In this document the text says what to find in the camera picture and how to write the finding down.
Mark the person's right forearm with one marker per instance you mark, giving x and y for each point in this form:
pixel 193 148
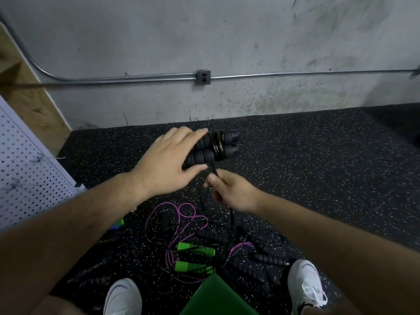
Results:
pixel 341 252

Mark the person's left hand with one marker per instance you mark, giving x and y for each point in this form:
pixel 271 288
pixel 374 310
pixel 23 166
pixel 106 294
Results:
pixel 163 168

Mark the metal conduit pipe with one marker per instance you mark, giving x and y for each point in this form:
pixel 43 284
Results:
pixel 131 78

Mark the white right shoe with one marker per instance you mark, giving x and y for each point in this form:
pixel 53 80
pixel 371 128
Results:
pixel 306 285

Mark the white pegboard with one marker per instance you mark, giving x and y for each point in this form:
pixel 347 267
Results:
pixel 29 173

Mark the person's right hand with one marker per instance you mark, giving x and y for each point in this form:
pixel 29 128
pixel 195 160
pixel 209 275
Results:
pixel 233 192

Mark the white shoe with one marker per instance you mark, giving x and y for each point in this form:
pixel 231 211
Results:
pixel 123 298
pixel 306 285

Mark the grey electrical junction box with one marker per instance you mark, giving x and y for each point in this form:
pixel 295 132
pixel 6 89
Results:
pixel 203 76

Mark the white left shoe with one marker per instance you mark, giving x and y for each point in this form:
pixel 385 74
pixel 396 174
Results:
pixel 123 298

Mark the person's left forearm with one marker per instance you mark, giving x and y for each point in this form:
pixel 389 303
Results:
pixel 59 246

